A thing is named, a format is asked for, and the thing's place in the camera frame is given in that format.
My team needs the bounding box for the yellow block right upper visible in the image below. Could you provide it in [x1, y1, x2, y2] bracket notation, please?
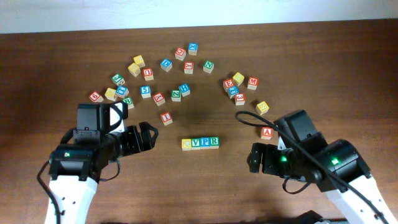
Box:
[232, 72, 245, 86]

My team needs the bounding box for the red X block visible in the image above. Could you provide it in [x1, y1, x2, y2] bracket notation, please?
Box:
[152, 92, 165, 106]

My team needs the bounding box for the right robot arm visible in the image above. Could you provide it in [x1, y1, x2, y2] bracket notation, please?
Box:
[248, 110, 397, 223]

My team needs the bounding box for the yellow C block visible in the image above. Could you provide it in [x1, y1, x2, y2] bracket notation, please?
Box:
[181, 139, 192, 151]

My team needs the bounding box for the red A block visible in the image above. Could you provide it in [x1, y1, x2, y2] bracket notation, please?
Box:
[260, 127, 273, 140]

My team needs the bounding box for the green N block lower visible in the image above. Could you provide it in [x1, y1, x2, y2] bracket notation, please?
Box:
[171, 90, 182, 102]

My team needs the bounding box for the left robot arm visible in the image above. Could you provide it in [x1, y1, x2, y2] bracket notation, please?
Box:
[42, 101, 159, 223]

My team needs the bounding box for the red 3 block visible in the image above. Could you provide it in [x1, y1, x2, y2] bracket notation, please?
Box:
[234, 93, 246, 106]

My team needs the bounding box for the green n block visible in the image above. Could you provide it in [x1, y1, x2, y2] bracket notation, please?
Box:
[171, 90, 182, 102]
[203, 60, 215, 73]

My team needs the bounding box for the green V block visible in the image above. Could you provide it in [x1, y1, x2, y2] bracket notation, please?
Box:
[191, 138, 201, 150]

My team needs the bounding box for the blue block right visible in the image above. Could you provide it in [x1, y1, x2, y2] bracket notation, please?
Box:
[226, 86, 239, 99]

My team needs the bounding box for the red E block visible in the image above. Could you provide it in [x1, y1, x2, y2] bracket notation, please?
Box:
[223, 78, 234, 91]

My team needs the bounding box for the yellow S block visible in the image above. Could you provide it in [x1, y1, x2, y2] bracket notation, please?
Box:
[256, 101, 269, 115]

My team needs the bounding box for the red 6 block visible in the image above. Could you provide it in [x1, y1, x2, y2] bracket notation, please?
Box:
[89, 91, 104, 103]

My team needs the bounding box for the green R block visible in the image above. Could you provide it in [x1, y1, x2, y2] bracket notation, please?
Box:
[210, 137, 220, 149]

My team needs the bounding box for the red M block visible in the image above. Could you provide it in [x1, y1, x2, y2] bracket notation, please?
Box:
[248, 77, 259, 90]

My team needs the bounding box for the blue block left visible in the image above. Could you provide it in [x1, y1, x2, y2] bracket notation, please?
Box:
[116, 86, 129, 98]

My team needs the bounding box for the blue H block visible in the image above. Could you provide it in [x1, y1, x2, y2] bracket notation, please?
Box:
[178, 83, 190, 97]

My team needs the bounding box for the green N block upper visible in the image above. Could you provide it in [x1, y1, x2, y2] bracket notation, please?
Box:
[203, 60, 215, 73]

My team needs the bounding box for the green B block inner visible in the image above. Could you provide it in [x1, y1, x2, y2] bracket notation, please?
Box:
[123, 96, 134, 110]

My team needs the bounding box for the blue 5 block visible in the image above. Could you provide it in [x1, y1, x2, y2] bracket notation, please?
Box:
[140, 85, 151, 98]

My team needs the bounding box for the green J block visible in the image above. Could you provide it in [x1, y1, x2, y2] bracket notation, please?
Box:
[111, 73, 125, 86]

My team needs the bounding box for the blue X block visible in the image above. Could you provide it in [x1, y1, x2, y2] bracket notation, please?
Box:
[188, 42, 198, 55]

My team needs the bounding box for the red U block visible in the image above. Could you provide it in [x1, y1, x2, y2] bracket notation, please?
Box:
[143, 68, 154, 81]

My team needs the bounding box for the yellow block upper left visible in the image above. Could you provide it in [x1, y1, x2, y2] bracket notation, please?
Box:
[133, 55, 145, 68]

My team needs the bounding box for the yellow block beside U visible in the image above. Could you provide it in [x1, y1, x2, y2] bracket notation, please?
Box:
[127, 63, 141, 77]

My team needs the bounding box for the red Y block upper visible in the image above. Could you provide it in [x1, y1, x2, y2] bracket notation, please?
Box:
[183, 62, 194, 74]

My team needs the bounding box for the blue P block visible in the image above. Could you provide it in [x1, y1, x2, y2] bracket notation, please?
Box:
[200, 137, 210, 149]

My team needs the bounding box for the red G block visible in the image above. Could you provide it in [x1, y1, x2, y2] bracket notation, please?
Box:
[175, 47, 187, 61]

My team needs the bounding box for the blue D block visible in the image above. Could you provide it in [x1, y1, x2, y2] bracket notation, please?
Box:
[160, 58, 172, 72]

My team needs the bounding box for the red I block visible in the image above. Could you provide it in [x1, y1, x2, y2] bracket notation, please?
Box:
[160, 112, 173, 126]

